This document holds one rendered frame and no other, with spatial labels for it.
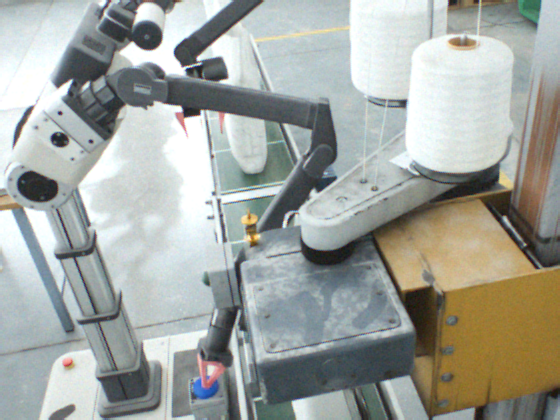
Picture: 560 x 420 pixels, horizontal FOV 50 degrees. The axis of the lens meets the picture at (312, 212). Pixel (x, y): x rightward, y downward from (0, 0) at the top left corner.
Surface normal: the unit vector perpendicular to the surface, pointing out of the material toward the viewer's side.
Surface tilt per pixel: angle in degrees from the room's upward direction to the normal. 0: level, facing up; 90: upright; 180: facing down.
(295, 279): 0
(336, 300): 0
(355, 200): 0
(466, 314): 90
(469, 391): 90
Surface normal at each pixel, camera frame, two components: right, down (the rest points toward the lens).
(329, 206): -0.07, -0.81
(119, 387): 0.16, 0.57
